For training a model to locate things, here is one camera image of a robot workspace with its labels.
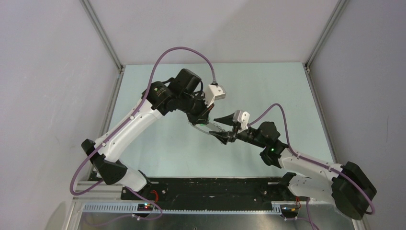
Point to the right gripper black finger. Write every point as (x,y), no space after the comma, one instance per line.
(222,136)
(226,120)

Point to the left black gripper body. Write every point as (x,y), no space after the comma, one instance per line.
(194,115)

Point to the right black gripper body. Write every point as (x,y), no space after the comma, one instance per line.
(246,135)

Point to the large grey keyring with keys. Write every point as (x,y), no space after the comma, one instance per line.
(207,128)

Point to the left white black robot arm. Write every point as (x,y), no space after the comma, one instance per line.
(160,98)

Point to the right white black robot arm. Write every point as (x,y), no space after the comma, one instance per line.
(346,186)

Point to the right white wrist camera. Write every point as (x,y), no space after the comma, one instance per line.
(241,119)

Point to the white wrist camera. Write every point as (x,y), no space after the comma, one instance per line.
(213,92)
(241,119)

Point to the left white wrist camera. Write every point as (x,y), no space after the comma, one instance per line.
(213,92)

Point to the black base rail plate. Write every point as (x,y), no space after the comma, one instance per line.
(219,193)

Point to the white slotted cable duct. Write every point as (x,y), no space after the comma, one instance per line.
(135,208)

